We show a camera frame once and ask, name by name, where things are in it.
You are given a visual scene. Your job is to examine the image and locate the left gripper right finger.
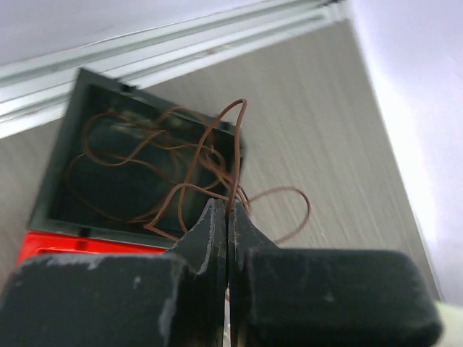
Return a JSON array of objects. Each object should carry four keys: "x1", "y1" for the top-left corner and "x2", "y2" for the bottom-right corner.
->
[{"x1": 228, "y1": 203, "x2": 443, "y2": 346}]

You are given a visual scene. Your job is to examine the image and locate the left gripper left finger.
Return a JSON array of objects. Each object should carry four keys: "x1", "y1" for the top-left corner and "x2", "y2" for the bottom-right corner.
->
[{"x1": 1, "y1": 200, "x2": 226, "y2": 346}]

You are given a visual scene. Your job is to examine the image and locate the brown wire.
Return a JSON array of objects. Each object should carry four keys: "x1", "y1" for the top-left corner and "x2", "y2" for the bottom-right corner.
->
[{"x1": 64, "y1": 98, "x2": 311, "y2": 244}]

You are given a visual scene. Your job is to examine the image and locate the black plastic bin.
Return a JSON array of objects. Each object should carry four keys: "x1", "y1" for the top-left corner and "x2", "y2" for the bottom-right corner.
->
[{"x1": 28, "y1": 69, "x2": 245, "y2": 248}]

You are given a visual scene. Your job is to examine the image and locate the red plastic bin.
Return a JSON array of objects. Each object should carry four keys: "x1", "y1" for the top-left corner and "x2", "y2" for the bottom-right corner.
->
[{"x1": 16, "y1": 231, "x2": 166, "y2": 266}]

